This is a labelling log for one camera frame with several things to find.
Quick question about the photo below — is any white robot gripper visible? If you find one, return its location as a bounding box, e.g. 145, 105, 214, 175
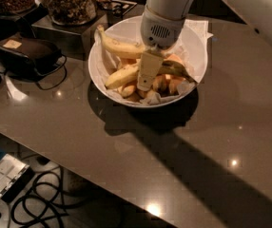
137, 5, 185, 91

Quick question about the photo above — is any yellow banana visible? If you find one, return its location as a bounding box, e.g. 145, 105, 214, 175
105, 60, 194, 89
96, 25, 145, 59

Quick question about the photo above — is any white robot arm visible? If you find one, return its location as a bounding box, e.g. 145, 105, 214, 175
137, 0, 272, 91

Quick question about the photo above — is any white bowl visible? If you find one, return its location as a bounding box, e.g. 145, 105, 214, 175
87, 14, 208, 109

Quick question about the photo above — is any small bananas bunch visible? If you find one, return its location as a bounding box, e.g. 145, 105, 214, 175
116, 53, 187, 103

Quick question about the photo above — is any white paper napkin liner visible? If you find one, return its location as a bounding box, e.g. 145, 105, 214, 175
93, 14, 214, 106

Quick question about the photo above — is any dark metal stand box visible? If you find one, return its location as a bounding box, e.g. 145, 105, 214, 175
32, 10, 107, 61

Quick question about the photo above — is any glass jar of granola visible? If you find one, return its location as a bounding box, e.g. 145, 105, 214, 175
43, 0, 97, 26

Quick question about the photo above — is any black pouch with tag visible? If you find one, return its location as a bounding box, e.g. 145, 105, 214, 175
0, 35, 63, 82

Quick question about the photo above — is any silver box on floor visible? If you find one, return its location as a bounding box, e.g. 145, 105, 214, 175
0, 154, 34, 203

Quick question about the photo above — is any black cable on table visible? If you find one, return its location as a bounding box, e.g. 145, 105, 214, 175
34, 53, 68, 91

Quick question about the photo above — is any black cable on floor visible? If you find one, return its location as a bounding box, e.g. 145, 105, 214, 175
10, 166, 80, 228

